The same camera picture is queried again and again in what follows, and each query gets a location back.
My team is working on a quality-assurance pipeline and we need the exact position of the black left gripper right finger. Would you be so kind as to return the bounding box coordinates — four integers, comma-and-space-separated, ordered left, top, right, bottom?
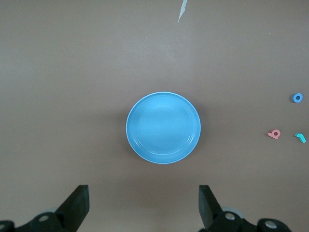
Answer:
198, 185, 260, 232

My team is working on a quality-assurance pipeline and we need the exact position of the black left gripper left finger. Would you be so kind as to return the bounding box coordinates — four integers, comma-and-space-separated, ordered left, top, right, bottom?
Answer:
16, 185, 90, 232

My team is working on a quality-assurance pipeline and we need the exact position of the pink foam letter b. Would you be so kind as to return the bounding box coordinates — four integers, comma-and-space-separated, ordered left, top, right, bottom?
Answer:
267, 129, 281, 140

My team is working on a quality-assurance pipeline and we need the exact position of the white tape scrap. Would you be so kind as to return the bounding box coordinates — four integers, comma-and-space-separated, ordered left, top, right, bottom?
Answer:
178, 0, 189, 23

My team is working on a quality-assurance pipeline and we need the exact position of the blue plate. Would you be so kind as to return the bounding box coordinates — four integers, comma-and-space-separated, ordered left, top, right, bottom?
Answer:
126, 91, 202, 165

